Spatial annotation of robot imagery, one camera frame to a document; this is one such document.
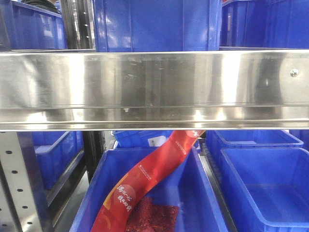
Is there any perforated steel shelf upright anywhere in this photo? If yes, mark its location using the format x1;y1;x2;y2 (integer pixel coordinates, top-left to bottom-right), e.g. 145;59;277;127
0;132;54;232

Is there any stainless steel shelf front rail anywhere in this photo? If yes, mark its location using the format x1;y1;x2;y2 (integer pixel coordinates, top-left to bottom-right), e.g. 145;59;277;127
0;49;309;131

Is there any red printed snack package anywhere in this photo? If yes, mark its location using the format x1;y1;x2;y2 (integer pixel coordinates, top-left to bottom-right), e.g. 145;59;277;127
91;130;204;232

